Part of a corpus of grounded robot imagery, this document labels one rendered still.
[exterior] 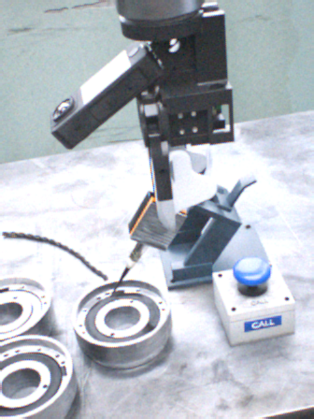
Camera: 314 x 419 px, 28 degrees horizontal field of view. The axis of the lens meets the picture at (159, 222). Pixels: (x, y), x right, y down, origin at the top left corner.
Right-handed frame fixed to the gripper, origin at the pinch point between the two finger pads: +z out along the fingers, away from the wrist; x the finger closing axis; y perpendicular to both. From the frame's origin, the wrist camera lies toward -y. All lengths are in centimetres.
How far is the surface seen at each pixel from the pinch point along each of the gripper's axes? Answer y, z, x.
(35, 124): -32, 57, 156
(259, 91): 51, 59, 159
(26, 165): -18.9, 13.1, 40.3
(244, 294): 7.2, 8.4, -4.9
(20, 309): -17.3, 11.2, 1.8
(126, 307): -5.2, 10.5, -1.5
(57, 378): -12.7, 10.2, -10.4
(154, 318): -2.4, 10.2, -4.4
